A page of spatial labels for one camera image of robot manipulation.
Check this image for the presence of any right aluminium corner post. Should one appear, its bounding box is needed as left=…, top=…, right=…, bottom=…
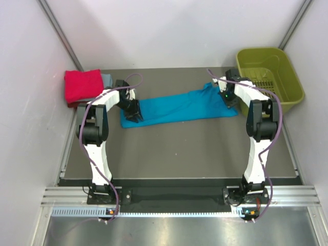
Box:
left=278, top=0, right=314, bottom=50

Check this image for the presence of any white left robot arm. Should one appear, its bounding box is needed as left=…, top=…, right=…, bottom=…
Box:
left=76, top=79, right=143, bottom=203

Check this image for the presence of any dark red folded t-shirt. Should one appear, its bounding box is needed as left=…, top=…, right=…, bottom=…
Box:
left=67, top=100, right=91, bottom=109

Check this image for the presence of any light blue folded t-shirt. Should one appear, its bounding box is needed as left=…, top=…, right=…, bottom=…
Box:
left=84, top=73, right=113, bottom=102

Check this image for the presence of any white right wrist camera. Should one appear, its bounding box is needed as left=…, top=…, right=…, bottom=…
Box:
left=212, top=76, right=227, bottom=92

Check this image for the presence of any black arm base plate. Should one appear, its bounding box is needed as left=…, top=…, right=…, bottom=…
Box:
left=87, top=187, right=269, bottom=206

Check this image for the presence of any left aluminium corner post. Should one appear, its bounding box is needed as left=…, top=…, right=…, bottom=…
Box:
left=37, top=0, right=84, bottom=71

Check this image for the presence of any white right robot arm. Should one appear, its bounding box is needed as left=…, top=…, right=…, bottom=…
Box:
left=213, top=68, right=279, bottom=203

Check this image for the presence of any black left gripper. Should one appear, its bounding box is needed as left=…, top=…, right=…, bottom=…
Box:
left=115, top=98, right=142, bottom=123

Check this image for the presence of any aluminium frame rail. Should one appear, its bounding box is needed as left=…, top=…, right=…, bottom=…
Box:
left=41, top=186, right=320, bottom=207

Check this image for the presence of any green plastic basket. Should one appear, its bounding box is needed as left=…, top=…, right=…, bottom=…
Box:
left=236, top=47, right=305, bottom=114

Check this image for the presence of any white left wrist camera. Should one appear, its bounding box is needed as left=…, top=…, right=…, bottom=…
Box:
left=126, top=89, right=136, bottom=100

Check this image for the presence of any grey slotted cable duct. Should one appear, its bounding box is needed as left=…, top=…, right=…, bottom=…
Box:
left=51, top=207, right=255, bottom=218

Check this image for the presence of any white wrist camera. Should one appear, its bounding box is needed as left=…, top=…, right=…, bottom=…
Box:
left=212, top=76, right=227, bottom=92
left=126, top=89, right=136, bottom=100

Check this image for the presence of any turquoise t-shirt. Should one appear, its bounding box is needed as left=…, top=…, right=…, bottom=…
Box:
left=120, top=83, right=238, bottom=129

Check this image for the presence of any aluminium corner post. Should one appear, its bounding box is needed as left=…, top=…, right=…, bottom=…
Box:
left=37, top=0, right=84, bottom=71
left=278, top=0, right=314, bottom=50

